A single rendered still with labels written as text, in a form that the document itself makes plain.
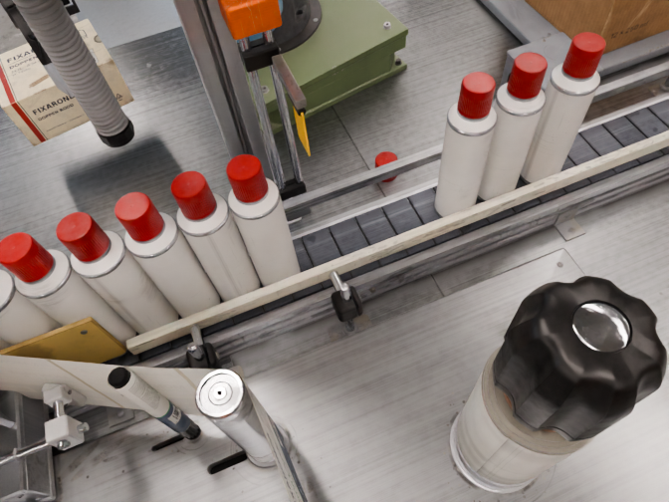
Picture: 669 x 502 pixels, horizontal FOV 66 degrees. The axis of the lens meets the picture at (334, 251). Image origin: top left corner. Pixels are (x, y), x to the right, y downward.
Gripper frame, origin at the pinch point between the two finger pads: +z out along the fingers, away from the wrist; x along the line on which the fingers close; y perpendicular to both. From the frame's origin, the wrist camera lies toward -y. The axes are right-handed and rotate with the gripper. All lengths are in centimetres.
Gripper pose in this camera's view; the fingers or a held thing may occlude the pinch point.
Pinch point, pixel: (55, 72)
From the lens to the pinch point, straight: 90.4
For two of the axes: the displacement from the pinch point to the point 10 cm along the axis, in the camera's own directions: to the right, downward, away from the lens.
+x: -5.3, -7.0, 4.9
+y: 8.5, -4.8, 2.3
